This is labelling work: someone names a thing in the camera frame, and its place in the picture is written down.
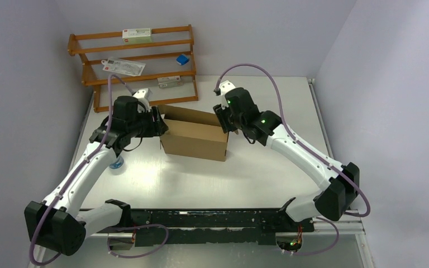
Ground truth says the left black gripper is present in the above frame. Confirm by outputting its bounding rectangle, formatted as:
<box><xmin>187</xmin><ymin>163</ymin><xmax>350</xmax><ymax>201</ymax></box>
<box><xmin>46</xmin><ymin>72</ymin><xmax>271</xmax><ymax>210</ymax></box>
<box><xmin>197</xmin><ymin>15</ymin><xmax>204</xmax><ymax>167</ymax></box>
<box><xmin>127</xmin><ymin>106</ymin><xmax>168</xmax><ymax>137</ymax></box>

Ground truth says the brown cardboard box sheet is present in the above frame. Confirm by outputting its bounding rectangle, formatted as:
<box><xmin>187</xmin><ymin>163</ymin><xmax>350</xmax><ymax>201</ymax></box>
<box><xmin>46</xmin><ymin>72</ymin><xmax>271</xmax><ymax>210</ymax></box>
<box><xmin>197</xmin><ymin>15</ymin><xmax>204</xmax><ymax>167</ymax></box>
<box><xmin>158</xmin><ymin>105</ymin><xmax>228</xmax><ymax>161</ymax></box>

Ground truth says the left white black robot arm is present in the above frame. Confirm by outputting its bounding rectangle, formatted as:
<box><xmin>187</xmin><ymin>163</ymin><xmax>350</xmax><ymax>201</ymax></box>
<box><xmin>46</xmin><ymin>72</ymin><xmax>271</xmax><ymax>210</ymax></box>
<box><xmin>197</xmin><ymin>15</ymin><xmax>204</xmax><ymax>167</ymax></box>
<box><xmin>24</xmin><ymin>95</ymin><xmax>168</xmax><ymax>256</ymax></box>

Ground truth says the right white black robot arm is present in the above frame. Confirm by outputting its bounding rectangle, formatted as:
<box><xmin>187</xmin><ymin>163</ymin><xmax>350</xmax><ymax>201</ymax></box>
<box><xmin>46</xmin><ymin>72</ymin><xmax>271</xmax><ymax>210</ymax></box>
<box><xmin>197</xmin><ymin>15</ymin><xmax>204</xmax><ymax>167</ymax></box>
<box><xmin>213</xmin><ymin>84</ymin><xmax>360</xmax><ymax>231</ymax></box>

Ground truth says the small white box lower shelf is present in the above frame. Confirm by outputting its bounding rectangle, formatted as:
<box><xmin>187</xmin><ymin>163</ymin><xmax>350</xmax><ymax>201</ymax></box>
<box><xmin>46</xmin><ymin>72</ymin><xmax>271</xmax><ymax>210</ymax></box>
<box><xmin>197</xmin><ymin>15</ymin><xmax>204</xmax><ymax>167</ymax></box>
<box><xmin>157</xmin><ymin>75</ymin><xmax>183</xmax><ymax>89</ymax></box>

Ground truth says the small blue box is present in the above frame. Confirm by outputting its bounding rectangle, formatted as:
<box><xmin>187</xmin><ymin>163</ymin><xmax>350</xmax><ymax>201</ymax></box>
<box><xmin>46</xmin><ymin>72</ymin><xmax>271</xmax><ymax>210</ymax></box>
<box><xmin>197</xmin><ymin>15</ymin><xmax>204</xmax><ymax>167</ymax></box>
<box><xmin>176</xmin><ymin>54</ymin><xmax>190</xmax><ymax>65</ymax></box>

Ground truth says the white green box top shelf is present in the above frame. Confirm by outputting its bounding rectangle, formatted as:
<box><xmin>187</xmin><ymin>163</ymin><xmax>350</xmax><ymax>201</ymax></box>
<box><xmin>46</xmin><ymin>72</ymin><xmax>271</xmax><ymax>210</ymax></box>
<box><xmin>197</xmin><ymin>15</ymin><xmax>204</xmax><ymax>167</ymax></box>
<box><xmin>122</xmin><ymin>28</ymin><xmax>152</xmax><ymax>45</ymax></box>

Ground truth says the blue white patterned round tape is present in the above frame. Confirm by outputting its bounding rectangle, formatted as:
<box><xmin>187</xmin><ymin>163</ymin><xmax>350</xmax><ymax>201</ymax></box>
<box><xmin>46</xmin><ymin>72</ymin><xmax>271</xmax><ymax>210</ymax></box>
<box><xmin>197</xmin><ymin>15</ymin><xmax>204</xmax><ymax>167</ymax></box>
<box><xmin>109</xmin><ymin>155</ymin><xmax>124</xmax><ymax>170</ymax></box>

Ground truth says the orange wooden shelf rack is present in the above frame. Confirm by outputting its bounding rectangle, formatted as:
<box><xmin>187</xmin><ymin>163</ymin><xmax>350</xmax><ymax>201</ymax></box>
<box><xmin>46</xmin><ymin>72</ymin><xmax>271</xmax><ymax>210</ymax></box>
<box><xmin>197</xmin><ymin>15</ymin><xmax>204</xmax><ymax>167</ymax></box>
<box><xmin>67</xmin><ymin>25</ymin><xmax>199</xmax><ymax>113</ymax></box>

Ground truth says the clear plastic package red label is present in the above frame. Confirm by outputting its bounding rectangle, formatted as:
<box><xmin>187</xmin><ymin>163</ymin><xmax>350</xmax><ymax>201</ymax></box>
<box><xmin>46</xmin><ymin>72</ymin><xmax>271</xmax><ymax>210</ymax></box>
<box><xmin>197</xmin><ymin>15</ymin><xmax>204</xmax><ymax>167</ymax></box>
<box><xmin>101</xmin><ymin>57</ymin><xmax>146</xmax><ymax>76</ymax></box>

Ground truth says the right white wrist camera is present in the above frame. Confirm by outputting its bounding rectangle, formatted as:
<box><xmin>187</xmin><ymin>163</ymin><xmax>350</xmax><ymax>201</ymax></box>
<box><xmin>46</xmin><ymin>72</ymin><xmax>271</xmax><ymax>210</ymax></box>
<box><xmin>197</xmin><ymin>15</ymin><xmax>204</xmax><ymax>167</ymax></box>
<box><xmin>214</xmin><ymin>80</ymin><xmax>236</xmax><ymax>96</ymax></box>

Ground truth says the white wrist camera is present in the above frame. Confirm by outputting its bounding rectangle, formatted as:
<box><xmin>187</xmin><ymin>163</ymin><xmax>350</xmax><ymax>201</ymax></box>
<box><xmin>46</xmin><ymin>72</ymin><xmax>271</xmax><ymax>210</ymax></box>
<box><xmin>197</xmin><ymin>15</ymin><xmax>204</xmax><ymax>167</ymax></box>
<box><xmin>214</xmin><ymin>80</ymin><xmax>236</xmax><ymax>96</ymax></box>
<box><xmin>132</xmin><ymin>88</ymin><xmax>151</xmax><ymax>111</ymax></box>

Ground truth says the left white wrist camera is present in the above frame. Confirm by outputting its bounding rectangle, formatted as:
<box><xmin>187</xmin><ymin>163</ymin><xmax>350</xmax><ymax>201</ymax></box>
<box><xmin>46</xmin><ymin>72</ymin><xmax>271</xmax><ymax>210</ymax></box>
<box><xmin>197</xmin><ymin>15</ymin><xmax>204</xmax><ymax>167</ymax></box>
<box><xmin>132</xmin><ymin>88</ymin><xmax>151</xmax><ymax>111</ymax></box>

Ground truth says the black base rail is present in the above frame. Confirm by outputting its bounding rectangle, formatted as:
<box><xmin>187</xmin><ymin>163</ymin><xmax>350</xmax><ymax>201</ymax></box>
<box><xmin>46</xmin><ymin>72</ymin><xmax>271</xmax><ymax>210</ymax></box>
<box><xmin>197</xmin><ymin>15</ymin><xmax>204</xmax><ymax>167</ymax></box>
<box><xmin>101</xmin><ymin>207</ymin><xmax>314</xmax><ymax>247</ymax></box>

